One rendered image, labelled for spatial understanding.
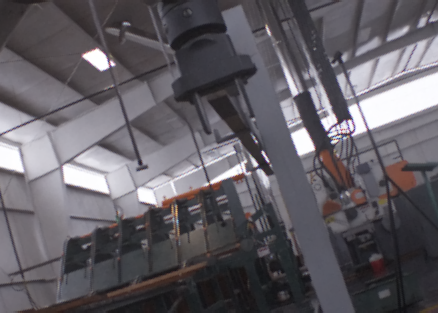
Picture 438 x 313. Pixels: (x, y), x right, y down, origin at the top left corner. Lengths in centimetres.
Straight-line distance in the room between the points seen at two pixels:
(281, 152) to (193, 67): 41
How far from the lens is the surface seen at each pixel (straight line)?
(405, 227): 992
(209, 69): 82
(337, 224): 954
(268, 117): 121
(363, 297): 466
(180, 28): 84
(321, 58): 1021
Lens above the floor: 78
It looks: 11 degrees up
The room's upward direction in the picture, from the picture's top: 19 degrees counter-clockwise
